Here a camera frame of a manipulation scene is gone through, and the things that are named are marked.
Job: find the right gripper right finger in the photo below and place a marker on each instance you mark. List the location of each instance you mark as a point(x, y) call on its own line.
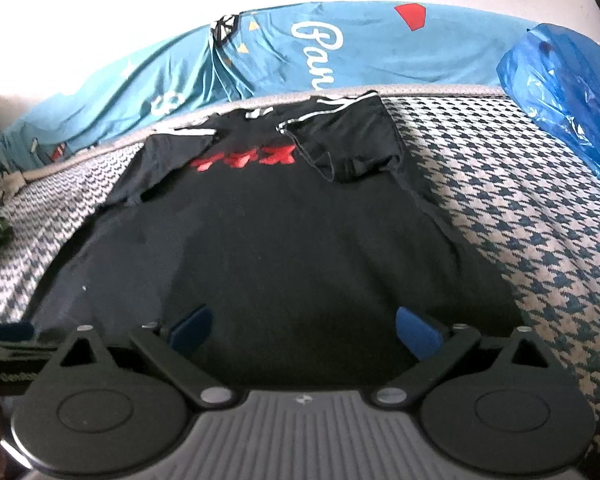
point(437, 349)

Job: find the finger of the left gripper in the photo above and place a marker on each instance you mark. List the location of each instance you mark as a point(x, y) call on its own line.
point(18, 331)

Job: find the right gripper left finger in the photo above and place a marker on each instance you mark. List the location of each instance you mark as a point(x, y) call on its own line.
point(167, 347)

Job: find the black t-shirt white stripes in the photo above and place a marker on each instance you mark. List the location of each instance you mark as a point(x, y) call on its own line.
point(301, 231)

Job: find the houndstooth blue white blanket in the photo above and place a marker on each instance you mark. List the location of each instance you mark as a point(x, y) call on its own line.
point(522, 197)

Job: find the blue plastic bag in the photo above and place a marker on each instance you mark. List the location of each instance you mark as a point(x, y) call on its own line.
point(553, 75)

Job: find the blue cartoon print bedsheet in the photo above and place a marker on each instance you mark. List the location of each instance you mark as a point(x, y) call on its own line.
point(316, 46)

